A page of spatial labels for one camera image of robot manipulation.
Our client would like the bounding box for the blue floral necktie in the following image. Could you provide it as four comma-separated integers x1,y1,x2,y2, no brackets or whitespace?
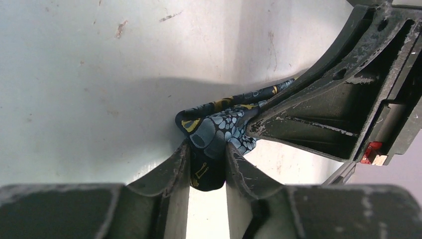
175,78,295,192

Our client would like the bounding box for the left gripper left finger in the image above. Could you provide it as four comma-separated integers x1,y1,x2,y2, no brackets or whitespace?
0,141,191,239

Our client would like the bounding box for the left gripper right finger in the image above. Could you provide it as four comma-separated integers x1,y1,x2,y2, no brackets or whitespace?
225,143,422,239

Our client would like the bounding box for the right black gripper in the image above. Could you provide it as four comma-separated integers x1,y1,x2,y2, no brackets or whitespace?
247,0,422,166

